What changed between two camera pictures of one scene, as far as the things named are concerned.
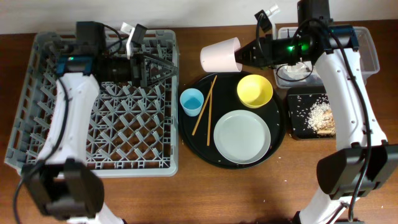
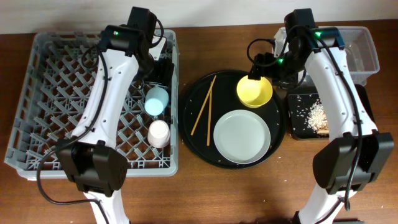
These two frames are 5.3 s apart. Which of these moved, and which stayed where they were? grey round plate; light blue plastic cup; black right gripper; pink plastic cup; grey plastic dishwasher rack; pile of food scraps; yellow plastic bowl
Moved: black right gripper; light blue plastic cup; pink plastic cup
Stayed: grey round plate; pile of food scraps; yellow plastic bowl; grey plastic dishwasher rack
